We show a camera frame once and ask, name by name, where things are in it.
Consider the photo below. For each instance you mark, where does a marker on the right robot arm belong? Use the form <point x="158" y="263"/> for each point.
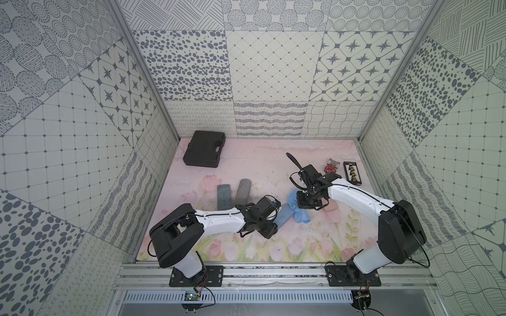
<point x="400" y="233"/>

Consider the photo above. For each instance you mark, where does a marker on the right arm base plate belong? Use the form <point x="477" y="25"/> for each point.
<point x="345" y="276"/>

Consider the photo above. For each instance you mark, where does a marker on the left controller board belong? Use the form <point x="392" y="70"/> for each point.
<point x="191" y="301"/>

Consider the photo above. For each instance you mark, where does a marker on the white vent grille strip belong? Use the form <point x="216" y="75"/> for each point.
<point x="243" y="296"/>

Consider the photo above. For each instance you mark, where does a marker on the blue eyeglass case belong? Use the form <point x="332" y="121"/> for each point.
<point x="283" y="216"/>

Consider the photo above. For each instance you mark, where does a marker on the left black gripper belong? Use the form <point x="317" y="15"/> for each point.
<point x="269" y="228"/>

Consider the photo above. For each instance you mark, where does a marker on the aluminium rail frame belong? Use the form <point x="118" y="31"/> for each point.
<point x="146" y="275"/>

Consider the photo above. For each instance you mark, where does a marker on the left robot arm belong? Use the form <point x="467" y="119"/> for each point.
<point x="172" y="240"/>

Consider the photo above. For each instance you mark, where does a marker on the controller board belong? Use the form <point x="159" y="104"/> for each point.
<point x="191" y="301"/>
<point x="361" y="300"/>

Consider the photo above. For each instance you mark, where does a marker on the right controller board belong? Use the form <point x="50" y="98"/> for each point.
<point x="361" y="300"/>

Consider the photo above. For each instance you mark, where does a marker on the black box with figures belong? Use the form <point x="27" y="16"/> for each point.
<point x="351" y="173"/>

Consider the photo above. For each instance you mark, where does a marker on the pink eyeglass case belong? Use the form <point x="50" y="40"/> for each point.
<point x="332" y="206"/>

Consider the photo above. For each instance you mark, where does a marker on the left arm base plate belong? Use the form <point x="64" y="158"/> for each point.
<point x="210" y="276"/>

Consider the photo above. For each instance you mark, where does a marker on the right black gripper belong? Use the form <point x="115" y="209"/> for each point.
<point x="302" y="205"/>

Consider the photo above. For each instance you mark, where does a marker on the black plastic tool case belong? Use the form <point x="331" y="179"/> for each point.
<point x="204" y="149"/>

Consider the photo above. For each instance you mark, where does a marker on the blue microfiber cloth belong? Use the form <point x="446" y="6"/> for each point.
<point x="300" y="215"/>

